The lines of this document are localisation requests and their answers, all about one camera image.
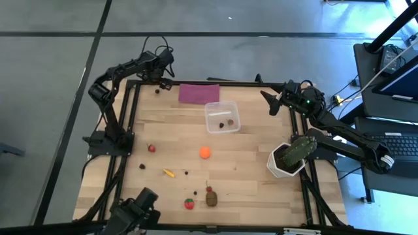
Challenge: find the black diagonal pole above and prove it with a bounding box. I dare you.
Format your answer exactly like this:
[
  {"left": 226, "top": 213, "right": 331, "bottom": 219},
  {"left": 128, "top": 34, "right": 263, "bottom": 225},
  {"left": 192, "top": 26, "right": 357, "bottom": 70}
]
[{"left": 365, "top": 0, "right": 418, "bottom": 54}]

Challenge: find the folded purple cloth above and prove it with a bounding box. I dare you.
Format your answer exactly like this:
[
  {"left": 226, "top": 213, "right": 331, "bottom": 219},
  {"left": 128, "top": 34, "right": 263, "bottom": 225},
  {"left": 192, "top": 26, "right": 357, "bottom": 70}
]
[{"left": 178, "top": 83, "right": 221, "bottom": 105}]

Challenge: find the green cactus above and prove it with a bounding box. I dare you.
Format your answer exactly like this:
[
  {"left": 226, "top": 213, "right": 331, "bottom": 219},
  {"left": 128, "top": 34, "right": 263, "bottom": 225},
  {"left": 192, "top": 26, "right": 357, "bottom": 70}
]
[{"left": 281, "top": 135, "right": 318, "bottom": 167}]

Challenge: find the white cable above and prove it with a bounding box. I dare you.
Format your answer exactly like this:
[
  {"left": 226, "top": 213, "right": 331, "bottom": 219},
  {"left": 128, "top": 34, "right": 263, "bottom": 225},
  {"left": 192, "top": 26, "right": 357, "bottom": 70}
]
[{"left": 358, "top": 38, "right": 418, "bottom": 95}]

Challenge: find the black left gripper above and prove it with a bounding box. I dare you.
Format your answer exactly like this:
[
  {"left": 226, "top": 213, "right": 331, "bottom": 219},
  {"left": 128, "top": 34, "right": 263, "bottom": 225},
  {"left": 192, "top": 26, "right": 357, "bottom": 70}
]
[{"left": 151, "top": 48, "right": 175, "bottom": 91}]

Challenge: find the black laptop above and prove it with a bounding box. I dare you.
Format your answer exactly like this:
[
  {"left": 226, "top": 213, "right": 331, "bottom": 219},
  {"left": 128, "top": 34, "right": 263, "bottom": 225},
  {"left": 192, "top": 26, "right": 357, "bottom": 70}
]
[{"left": 372, "top": 131, "right": 418, "bottom": 180}]

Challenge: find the black metal table frame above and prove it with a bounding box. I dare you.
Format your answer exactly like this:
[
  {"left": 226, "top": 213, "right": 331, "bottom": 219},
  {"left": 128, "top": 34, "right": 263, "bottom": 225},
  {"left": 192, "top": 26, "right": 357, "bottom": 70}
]
[{"left": 73, "top": 73, "right": 352, "bottom": 229}]

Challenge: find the black power adapter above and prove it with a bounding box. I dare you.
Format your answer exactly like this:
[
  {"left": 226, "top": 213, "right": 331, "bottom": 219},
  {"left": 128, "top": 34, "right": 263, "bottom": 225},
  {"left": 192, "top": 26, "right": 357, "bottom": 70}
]
[{"left": 379, "top": 44, "right": 406, "bottom": 75}]

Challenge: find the black diagonal desk beam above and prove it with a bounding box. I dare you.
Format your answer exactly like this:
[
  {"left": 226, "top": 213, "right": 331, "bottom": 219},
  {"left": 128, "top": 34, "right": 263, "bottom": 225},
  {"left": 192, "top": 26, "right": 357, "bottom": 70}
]
[{"left": 328, "top": 103, "right": 365, "bottom": 135}]

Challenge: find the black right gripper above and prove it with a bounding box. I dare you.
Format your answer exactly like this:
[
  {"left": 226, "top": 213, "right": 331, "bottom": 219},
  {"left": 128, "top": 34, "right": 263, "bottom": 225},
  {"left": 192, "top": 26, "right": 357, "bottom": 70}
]
[{"left": 259, "top": 80, "right": 310, "bottom": 117}]

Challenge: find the grey chair part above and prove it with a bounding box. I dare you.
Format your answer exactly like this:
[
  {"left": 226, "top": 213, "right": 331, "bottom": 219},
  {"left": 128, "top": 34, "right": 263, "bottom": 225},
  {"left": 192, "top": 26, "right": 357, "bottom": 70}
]
[{"left": 0, "top": 142, "right": 25, "bottom": 158}]

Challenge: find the white hexagonal plant pot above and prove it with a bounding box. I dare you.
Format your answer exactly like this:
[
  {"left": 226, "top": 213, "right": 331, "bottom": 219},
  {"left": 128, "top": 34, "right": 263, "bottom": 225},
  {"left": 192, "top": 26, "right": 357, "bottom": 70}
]
[{"left": 266, "top": 142, "right": 306, "bottom": 179}]

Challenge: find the silver metal bracket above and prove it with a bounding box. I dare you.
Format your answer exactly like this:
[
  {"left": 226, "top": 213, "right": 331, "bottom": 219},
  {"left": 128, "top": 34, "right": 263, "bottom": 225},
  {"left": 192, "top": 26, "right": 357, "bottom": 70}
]
[{"left": 282, "top": 227, "right": 323, "bottom": 235}]

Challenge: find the black overhead beam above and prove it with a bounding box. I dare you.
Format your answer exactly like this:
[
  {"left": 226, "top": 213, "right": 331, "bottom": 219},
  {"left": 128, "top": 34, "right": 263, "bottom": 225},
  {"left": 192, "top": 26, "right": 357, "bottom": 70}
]
[{"left": 0, "top": 221, "right": 418, "bottom": 235}]

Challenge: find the black computer monitor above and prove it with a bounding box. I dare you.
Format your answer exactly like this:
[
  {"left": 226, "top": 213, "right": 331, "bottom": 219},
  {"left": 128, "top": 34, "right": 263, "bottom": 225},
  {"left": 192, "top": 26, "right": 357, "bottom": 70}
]
[{"left": 372, "top": 54, "right": 418, "bottom": 104}]

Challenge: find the black boxy device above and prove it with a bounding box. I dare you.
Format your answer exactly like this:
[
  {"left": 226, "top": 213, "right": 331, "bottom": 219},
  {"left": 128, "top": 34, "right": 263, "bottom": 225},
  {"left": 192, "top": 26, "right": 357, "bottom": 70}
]
[{"left": 103, "top": 187, "right": 161, "bottom": 235}]

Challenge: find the black desk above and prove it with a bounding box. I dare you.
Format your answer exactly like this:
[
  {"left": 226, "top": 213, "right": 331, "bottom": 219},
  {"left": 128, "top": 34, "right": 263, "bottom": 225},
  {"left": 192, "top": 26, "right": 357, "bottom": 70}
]
[{"left": 353, "top": 42, "right": 418, "bottom": 203}]

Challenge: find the clear plastic tupperware container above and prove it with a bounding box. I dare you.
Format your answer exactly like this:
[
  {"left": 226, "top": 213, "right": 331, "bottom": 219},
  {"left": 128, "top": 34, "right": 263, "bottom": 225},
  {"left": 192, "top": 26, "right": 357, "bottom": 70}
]
[{"left": 204, "top": 101, "right": 242, "bottom": 135}]

